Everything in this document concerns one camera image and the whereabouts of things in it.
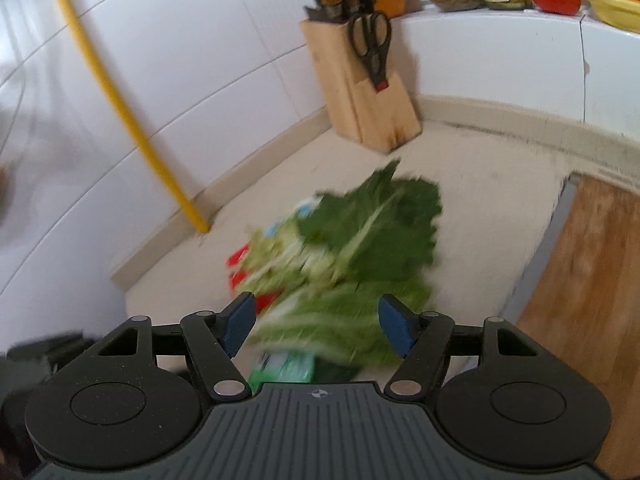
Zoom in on red and blue snack box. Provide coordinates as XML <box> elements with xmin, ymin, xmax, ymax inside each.
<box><xmin>226</xmin><ymin>197</ymin><xmax>321</xmax><ymax>313</ymax></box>

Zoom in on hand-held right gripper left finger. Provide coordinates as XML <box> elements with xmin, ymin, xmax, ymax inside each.
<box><xmin>87</xmin><ymin>291</ymin><xmax>257</xmax><ymax>403</ymax></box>

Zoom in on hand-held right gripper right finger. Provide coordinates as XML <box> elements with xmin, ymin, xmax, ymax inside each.
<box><xmin>378</xmin><ymin>293</ymin><xmax>548</xmax><ymax>403</ymax></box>

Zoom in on wooden cutting board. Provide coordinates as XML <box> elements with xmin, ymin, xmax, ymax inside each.
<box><xmin>515</xmin><ymin>175</ymin><xmax>640</xmax><ymax>480</ymax></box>

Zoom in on wooden knife block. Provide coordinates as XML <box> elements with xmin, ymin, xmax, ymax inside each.
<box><xmin>299</xmin><ymin>7</ymin><xmax>422</xmax><ymax>153</ymax></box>

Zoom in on yellow pipe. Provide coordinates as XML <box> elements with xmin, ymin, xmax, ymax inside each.
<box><xmin>37</xmin><ymin>0</ymin><xmax>211</xmax><ymax>235</ymax></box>

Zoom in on leafy green vegetable scraps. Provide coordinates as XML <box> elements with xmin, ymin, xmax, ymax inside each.
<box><xmin>247</xmin><ymin>157</ymin><xmax>445</xmax><ymax>368</ymax></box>

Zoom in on black kitchen scissors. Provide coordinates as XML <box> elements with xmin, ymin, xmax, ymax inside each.
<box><xmin>347</xmin><ymin>10</ymin><xmax>393</xmax><ymax>93</ymax></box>

